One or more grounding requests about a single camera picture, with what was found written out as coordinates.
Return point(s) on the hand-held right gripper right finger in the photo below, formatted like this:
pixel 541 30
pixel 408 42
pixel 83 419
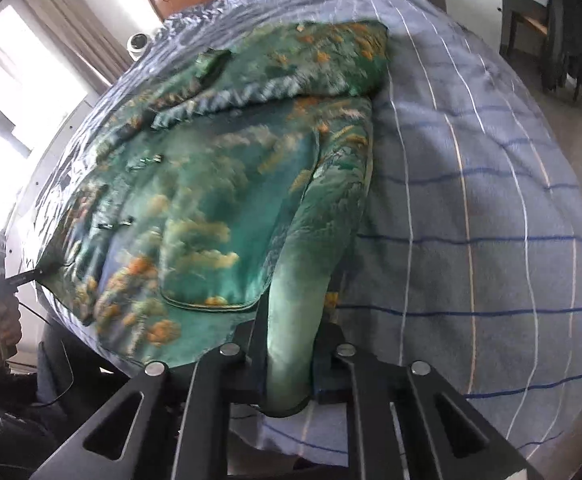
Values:
pixel 323 355

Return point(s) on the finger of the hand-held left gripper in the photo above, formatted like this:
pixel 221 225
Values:
pixel 26 276

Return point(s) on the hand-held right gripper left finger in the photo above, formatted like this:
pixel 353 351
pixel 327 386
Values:
pixel 256 340

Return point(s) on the green cloud-print jacket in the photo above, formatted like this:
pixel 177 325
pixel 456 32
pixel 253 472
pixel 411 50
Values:
pixel 196 185

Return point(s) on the person's left hand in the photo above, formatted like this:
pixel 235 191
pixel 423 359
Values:
pixel 1 330

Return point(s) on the person's dark clothing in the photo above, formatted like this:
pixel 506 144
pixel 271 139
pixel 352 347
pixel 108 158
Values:
pixel 16 425

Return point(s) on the bright window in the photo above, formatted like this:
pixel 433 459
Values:
pixel 26 85

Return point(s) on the blue plaid bed blanket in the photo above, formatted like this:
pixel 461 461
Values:
pixel 471 210

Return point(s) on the beige curtain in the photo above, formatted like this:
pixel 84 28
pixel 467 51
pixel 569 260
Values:
pixel 71 30

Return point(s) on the white round device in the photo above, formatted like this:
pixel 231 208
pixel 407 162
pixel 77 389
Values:
pixel 138 45

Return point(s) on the white desk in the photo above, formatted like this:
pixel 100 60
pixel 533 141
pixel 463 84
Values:
pixel 471 0

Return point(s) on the wooden chair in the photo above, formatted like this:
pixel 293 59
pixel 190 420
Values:
pixel 521 20

